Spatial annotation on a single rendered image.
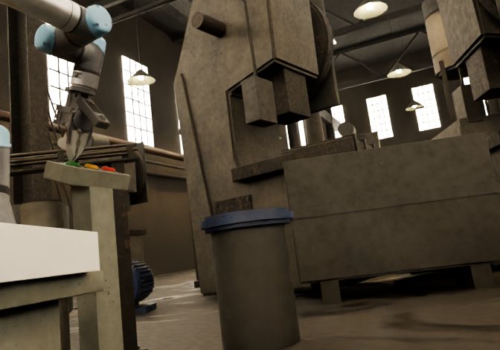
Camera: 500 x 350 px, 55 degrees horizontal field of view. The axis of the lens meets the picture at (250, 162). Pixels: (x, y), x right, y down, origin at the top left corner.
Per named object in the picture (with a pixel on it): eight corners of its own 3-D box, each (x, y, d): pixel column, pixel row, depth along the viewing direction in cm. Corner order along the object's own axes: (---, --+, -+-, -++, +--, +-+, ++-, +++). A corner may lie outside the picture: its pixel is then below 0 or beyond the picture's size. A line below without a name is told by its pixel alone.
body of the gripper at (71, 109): (71, 129, 143) (79, 90, 143) (92, 133, 139) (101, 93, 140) (50, 124, 136) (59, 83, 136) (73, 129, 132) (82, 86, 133)
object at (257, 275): (194, 357, 149) (181, 219, 157) (239, 336, 178) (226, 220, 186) (291, 354, 136) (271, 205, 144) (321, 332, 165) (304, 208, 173)
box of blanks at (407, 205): (300, 307, 237) (280, 156, 251) (308, 290, 318) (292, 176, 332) (521, 284, 223) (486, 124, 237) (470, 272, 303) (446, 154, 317)
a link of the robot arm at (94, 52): (72, 30, 137) (97, 41, 144) (64, 68, 136) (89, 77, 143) (88, 30, 132) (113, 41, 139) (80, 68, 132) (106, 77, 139)
